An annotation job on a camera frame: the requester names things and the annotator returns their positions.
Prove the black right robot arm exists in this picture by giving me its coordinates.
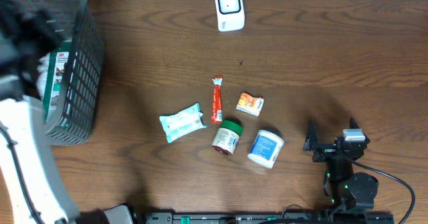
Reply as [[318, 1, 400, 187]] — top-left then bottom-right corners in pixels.
[[303, 118, 379, 213]]

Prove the red stick sachet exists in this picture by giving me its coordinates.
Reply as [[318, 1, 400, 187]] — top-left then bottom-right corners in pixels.
[[211, 76, 223, 124]]

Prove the grey plastic mesh basket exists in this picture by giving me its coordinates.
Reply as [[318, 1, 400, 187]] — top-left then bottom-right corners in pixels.
[[20, 0, 105, 146]]

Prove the white barcode scanner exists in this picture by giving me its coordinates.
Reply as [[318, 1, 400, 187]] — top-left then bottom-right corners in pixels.
[[215, 0, 245, 32]]

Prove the teal white wipes packet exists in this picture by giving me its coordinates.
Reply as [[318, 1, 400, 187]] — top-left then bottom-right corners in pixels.
[[159, 102, 207, 144]]

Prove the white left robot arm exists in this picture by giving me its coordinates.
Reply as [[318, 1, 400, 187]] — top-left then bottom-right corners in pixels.
[[1, 0, 134, 223]]

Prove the green white 3M box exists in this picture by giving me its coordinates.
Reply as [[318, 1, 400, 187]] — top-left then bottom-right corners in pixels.
[[36, 41, 71, 122]]

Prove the orange white small packet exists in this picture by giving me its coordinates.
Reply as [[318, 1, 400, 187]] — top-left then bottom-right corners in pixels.
[[236, 92, 264, 116]]

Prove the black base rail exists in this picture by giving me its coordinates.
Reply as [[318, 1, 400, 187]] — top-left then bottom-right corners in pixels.
[[76, 211, 395, 224]]

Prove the white blue label tub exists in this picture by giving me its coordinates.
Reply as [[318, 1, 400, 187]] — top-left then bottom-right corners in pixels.
[[247, 130, 285, 169]]

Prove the green lid white jar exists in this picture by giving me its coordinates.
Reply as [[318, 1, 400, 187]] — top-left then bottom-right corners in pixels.
[[211, 120, 243, 155]]

